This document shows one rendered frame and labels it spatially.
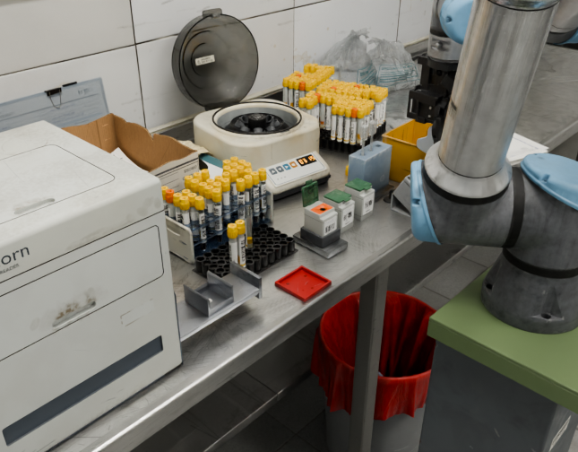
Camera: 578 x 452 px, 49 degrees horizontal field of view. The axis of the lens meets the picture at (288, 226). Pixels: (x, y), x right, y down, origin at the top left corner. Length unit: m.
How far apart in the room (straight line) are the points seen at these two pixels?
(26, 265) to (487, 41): 0.54
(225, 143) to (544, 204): 0.68
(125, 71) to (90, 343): 0.82
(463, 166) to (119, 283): 0.45
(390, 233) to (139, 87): 0.67
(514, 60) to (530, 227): 0.26
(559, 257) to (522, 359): 0.15
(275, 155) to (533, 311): 0.63
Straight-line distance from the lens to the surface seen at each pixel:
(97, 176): 0.78
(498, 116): 0.78
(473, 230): 0.89
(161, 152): 1.29
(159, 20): 1.52
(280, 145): 1.33
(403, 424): 1.70
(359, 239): 1.19
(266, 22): 1.75
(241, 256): 1.05
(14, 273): 0.70
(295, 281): 1.07
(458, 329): 0.96
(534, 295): 0.97
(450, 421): 1.13
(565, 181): 0.90
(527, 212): 0.90
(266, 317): 1.00
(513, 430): 1.07
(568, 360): 0.96
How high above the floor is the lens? 1.51
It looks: 31 degrees down
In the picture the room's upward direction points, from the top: straight up
